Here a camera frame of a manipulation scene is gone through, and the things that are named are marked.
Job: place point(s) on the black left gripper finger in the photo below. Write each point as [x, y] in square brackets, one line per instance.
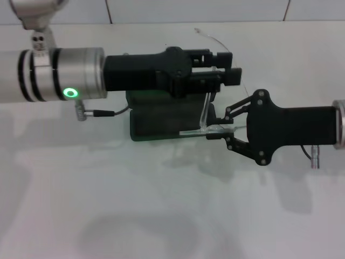
[225, 60]

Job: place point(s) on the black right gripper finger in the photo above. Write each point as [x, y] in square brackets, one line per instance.
[231, 76]
[237, 144]
[237, 106]

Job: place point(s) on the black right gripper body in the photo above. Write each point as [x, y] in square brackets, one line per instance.
[291, 125]

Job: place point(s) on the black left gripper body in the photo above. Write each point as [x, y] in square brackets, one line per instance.
[140, 73]

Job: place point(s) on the clear white glasses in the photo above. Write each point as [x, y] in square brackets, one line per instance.
[205, 113]

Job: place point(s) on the green glasses case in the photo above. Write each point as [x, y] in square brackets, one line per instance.
[161, 124]

